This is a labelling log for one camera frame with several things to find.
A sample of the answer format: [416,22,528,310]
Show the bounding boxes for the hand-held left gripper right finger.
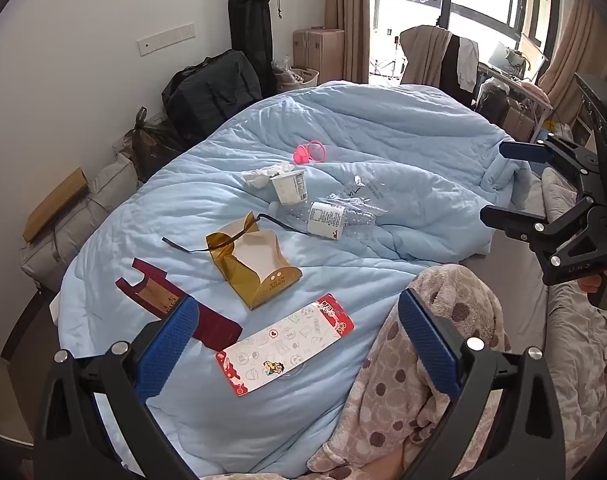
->
[398,289,567,480]

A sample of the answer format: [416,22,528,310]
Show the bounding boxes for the grey storage bag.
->
[19,152,144,291]

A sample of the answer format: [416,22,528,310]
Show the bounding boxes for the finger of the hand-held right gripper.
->
[480,197,607,248]
[499,135,597,191]

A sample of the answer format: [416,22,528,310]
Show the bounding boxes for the crumpled white tissue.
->
[242,161,294,188]

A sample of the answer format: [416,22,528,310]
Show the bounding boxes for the black duffel bag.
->
[162,50,264,143]

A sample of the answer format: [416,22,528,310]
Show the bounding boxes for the brown plastic bag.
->
[122,106,184,183]

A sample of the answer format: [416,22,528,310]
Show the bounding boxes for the gold paper box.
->
[204,212,303,311]

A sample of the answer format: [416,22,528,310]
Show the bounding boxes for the light blue duvet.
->
[58,80,529,476]

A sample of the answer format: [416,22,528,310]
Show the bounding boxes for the white yogurt cup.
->
[270,170,310,206]

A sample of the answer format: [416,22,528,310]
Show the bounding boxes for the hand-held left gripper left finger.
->
[33,297,200,480]

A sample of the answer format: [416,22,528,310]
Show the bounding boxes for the clear plastic wrapper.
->
[328,174,389,216]

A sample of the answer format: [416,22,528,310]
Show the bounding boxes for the clear plastic bag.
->
[270,55,294,81]

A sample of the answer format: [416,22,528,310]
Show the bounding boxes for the black ribbon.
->
[162,212,309,253]

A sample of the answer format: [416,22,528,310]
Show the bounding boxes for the tall black bag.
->
[228,0,281,98]

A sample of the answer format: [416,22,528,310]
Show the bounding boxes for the dark red paper sleeve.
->
[115,258,244,352]

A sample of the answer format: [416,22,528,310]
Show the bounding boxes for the white desk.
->
[476,62,554,143]

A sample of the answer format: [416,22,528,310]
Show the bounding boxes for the white laundry basket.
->
[276,66,320,95]

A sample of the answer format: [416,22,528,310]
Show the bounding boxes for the clear plastic bottle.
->
[267,200,377,241]

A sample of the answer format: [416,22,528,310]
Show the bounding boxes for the green handbag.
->
[503,45,531,78]

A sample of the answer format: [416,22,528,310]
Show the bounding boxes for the tan cushion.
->
[22,167,89,245]

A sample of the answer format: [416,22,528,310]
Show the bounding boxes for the black tripod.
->
[371,37,409,83]

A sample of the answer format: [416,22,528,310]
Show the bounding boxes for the white wall outlet strip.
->
[137,22,196,57]

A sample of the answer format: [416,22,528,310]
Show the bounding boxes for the black garment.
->
[441,32,479,106]

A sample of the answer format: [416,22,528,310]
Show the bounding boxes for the printed white red card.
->
[214,294,355,397]

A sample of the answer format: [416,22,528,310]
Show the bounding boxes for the beige curtain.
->
[323,0,371,83]
[538,0,607,126]

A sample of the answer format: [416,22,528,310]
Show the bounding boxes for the white garment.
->
[457,37,480,93]

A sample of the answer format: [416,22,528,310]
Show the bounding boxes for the beige fleece sheet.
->
[458,165,607,476]

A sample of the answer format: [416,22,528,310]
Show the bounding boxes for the pink dotted fleece blanket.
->
[306,262,514,480]

